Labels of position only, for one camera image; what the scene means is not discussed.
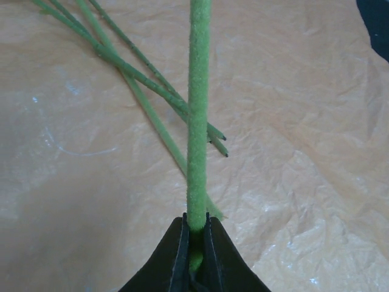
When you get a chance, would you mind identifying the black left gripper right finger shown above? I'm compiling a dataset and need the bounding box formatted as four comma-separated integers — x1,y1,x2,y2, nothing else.
203,215,270,292

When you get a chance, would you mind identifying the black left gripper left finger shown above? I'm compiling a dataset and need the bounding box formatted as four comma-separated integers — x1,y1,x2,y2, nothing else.
120,213,190,292

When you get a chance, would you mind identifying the orange wrapping paper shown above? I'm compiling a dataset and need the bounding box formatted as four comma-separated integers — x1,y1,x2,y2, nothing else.
1,1,388,291

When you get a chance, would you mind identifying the pastel artificial flower bunch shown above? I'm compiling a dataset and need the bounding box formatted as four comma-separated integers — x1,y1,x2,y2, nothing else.
34,1,228,220

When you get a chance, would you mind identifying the blue poppy flower stem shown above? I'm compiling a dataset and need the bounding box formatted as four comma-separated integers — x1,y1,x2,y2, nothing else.
187,0,211,272

